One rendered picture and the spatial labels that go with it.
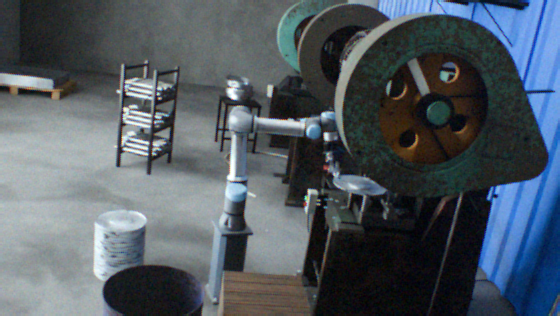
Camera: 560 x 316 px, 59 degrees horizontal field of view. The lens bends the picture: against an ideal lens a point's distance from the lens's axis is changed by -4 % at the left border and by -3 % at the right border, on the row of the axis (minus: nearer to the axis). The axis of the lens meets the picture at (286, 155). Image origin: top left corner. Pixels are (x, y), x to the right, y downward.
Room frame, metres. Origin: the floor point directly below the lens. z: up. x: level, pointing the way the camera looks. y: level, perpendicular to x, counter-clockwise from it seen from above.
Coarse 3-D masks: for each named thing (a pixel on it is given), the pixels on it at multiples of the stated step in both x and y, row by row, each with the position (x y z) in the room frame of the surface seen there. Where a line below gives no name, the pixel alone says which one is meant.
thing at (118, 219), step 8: (104, 216) 2.68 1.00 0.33; (112, 216) 2.70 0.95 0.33; (120, 216) 2.70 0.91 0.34; (128, 216) 2.73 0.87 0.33; (136, 216) 2.75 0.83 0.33; (104, 224) 2.58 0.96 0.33; (112, 224) 2.60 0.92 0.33; (120, 224) 2.61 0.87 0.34; (128, 224) 2.63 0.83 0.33; (136, 224) 2.65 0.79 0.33; (144, 224) 2.65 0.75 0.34; (120, 232) 2.52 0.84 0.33
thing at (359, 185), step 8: (344, 176) 2.76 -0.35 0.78; (352, 176) 2.78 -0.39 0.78; (360, 176) 2.79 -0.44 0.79; (336, 184) 2.60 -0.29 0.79; (344, 184) 2.63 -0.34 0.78; (352, 184) 2.63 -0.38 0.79; (360, 184) 2.65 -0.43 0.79; (368, 184) 2.68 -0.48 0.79; (376, 184) 2.70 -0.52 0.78; (352, 192) 2.51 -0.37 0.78; (360, 192) 2.54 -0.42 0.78; (368, 192) 2.56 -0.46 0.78; (376, 192) 2.58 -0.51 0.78
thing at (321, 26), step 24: (312, 24) 3.93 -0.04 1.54; (336, 24) 3.95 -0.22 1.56; (360, 24) 3.97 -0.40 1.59; (312, 48) 3.93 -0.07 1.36; (336, 48) 4.04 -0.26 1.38; (312, 72) 3.94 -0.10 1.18; (336, 72) 4.03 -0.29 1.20; (288, 120) 4.62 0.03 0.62; (288, 144) 4.67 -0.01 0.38; (312, 144) 4.16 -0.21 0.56; (336, 144) 4.17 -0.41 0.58; (288, 168) 4.62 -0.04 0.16; (312, 168) 4.17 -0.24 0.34; (288, 192) 4.14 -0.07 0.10
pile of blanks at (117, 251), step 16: (96, 224) 2.57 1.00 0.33; (96, 240) 2.57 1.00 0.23; (112, 240) 2.52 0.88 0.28; (128, 240) 2.55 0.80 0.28; (144, 240) 2.68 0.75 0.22; (96, 256) 2.56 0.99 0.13; (112, 256) 2.52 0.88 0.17; (128, 256) 2.56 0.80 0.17; (144, 256) 2.68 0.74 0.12; (96, 272) 2.56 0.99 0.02; (112, 272) 2.52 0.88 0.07
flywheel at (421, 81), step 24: (408, 72) 2.25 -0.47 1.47; (432, 72) 2.27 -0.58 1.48; (456, 72) 2.31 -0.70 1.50; (384, 96) 2.24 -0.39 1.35; (408, 96) 2.26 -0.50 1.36; (432, 96) 2.16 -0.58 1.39; (480, 96) 2.30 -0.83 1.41; (384, 120) 2.25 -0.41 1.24; (408, 120) 2.26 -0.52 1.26; (432, 120) 2.13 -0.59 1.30; (480, 120) 2.31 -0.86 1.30; (432, 144) 2.28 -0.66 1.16; (456, 144) 2.29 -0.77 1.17
